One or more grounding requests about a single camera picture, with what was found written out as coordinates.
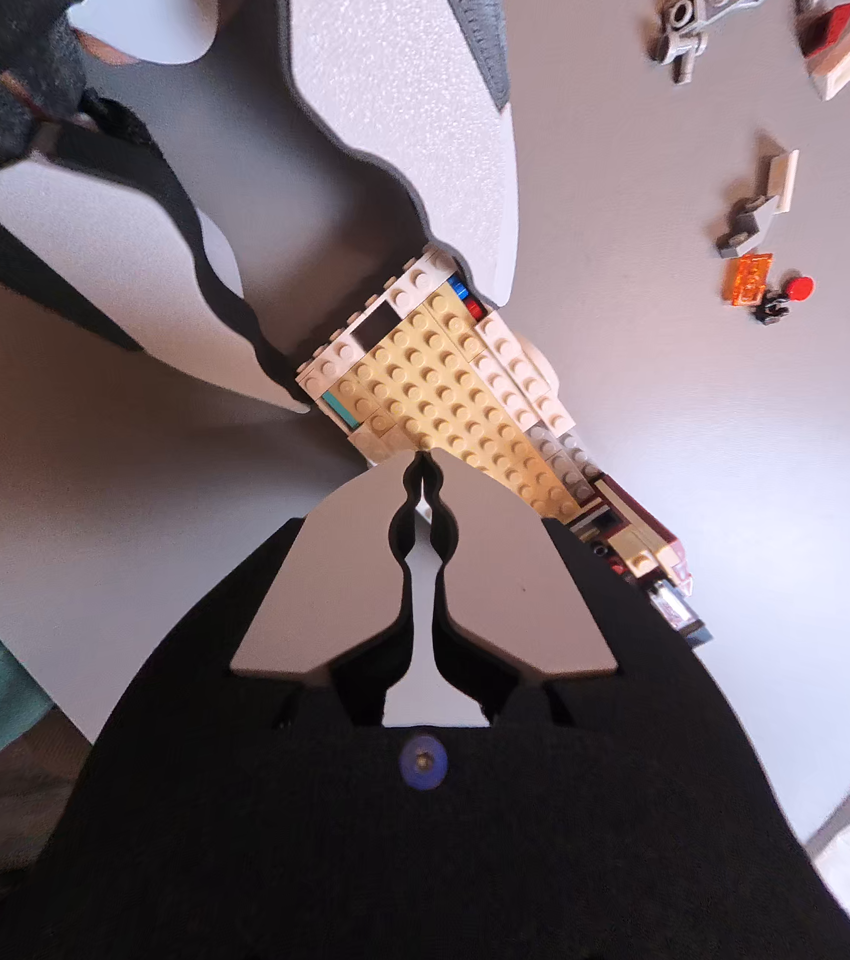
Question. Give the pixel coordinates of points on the dark red slope brick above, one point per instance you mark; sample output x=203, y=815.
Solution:
x=826, y=28

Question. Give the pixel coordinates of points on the toy brick truck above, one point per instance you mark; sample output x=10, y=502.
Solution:
x=432, y=375

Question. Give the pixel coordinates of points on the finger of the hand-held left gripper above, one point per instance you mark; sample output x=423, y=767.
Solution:
x=410, y=90
x=95, y=247

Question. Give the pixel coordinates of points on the red round stud brick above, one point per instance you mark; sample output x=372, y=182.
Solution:
x=799, y=287

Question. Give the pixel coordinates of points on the black clip brick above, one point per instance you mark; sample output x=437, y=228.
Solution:
x=772, y=307

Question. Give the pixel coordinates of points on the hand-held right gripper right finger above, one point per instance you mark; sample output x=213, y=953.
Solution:
x=522, y=600

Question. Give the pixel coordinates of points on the orange transparent plate brick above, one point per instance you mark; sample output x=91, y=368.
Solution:
x=747, y=279

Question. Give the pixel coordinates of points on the white flat tile brick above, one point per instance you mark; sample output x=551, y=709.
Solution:
x=784, y=180

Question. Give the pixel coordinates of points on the grey bracket brick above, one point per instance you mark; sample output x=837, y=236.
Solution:
x=748, y=225

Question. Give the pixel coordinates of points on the person's left hand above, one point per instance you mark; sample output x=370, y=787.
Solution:
x=106, y=51

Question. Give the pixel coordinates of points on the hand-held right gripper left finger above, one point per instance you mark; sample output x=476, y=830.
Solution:
x=335, y=585

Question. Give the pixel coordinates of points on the light grey tap brick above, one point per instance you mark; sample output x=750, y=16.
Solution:
x=683, y=52

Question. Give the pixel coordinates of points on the white slope brick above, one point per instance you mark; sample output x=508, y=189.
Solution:
x=844, y=64

